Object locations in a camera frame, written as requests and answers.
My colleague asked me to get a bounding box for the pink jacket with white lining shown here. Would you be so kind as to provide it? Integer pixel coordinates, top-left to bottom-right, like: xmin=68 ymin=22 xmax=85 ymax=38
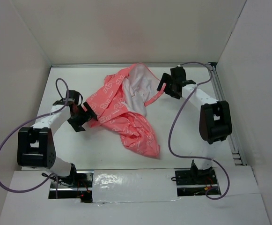
xmin=86 ymin=63 xmax=163 ymax=159

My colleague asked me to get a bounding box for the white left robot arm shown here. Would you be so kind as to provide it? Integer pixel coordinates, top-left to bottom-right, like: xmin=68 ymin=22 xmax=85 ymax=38
xmin=17 ymin=90 xmax=97 ymax=187

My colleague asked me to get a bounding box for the aluminium frame rail right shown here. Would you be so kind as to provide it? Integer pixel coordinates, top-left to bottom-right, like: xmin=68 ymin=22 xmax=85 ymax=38
xmin=208 ymin=62 xmax=248 ymax=166

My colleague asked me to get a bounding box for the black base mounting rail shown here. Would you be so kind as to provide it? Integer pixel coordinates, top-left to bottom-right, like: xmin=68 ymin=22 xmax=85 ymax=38
xmin=48 ymin=168 xmax=221 ymax=204

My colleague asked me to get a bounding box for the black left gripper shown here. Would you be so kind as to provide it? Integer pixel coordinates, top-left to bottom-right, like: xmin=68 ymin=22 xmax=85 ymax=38
xmin=67 ymin=102 xmax=97 ymax=132

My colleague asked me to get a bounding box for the aluminium frame rail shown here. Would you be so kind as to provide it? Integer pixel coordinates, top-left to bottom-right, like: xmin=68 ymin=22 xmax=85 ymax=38
xmin=208 ymin=62 xmax=248 ymax=166
xmin=49 ymin=61 xmax=217 ymax=69

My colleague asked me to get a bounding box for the aluminium frame rail back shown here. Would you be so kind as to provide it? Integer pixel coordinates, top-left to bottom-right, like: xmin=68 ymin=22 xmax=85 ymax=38
xmin=49 ymin=61 xmax=217 ymax=69

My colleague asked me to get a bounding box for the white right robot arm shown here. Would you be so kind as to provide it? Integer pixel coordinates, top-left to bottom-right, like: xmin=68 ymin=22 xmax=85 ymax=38
xmin=157 ymin=66 xmax=232 ymax=184

